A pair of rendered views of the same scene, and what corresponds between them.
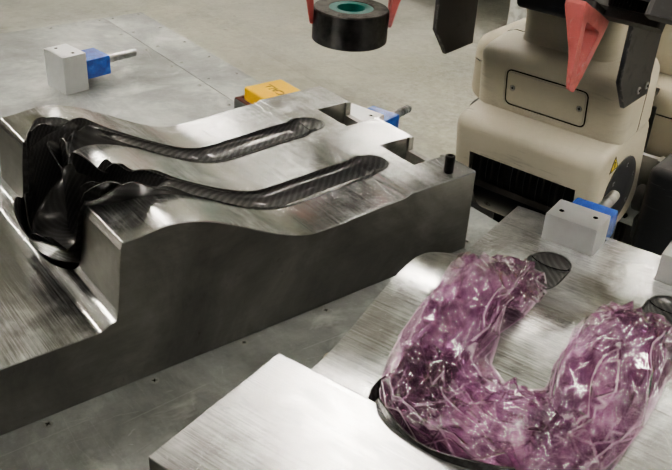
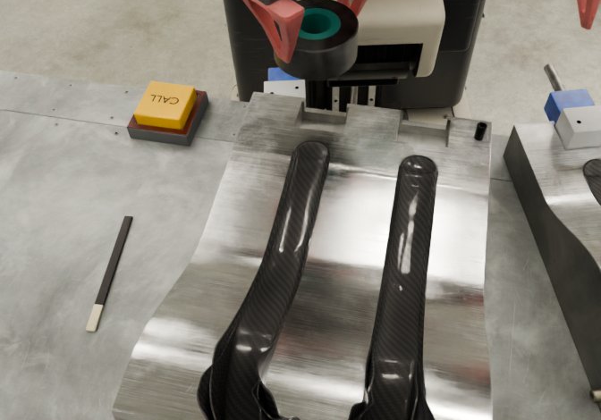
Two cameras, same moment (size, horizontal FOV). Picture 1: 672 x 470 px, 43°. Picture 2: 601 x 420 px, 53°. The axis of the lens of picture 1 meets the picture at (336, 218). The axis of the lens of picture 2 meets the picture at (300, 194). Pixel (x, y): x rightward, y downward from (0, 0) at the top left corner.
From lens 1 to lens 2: 0.60 m
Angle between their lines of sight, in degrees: 35
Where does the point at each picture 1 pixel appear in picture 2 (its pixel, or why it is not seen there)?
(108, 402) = not seen: outside the picture
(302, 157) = (359, 200)
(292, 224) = (461, 294)
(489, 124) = not seen: hidden behind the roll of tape
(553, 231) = (579, 142)
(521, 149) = (370, 29)
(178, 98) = (59, 155)
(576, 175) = (424, 32)
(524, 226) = (544, 145)
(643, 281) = not seen: outside the picture
